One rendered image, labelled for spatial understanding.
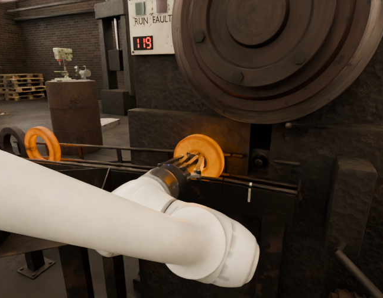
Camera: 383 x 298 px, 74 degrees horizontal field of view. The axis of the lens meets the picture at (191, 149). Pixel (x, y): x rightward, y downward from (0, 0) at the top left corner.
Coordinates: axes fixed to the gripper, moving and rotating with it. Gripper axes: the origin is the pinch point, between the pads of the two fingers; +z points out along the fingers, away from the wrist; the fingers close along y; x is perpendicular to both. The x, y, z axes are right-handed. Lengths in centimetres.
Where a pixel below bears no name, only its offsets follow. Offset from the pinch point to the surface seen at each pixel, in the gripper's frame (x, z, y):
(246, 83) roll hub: 22.3, -10.2, 15.8
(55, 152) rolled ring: -8, 0, -64
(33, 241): -15.5, -34.7, -30.9
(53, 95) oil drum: -9, 138, -242
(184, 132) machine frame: 4.4, 7.2, -8.1
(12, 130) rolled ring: -1, -1, -88
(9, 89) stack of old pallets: -59, 475, -899
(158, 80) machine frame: 20.5, 13.5, -20.6
